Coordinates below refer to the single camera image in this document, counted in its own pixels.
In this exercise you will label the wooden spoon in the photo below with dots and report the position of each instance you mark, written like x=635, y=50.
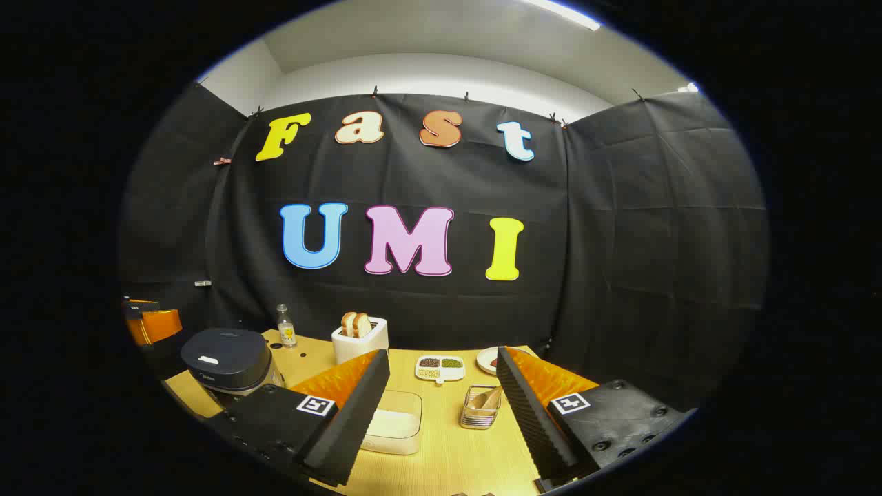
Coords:
x=488, y=398

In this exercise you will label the black backdrop cloth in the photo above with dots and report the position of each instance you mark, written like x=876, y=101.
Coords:
x=620, y=241

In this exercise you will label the dark grey rice cooker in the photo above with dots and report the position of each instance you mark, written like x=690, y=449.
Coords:
x=227, y=358

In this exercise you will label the white round plate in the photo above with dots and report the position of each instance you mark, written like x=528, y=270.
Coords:
x=484, y=362

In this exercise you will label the clear plastic rice container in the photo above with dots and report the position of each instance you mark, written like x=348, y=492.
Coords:
x=400, y=444

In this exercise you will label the white toaster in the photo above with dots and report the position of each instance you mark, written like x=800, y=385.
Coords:
x=358, y=350

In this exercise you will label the glass bottle yellow label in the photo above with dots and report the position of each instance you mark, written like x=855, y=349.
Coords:
x=286, y=334

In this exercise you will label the toasted bread slice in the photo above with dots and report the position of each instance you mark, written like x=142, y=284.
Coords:
x=363, y=326
x=348, y=324

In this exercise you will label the white rice heap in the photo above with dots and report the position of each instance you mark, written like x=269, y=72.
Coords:
x=396, y=421

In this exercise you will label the white divided bean dish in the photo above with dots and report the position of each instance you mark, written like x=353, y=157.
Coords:
x=441, y=368

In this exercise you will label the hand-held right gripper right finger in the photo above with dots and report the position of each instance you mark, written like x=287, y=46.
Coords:
x=534, y=427

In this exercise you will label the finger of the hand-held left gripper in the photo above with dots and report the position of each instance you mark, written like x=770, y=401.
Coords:
x=158, y=327

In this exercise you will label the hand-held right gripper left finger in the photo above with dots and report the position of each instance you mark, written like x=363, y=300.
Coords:
x=351, y=420

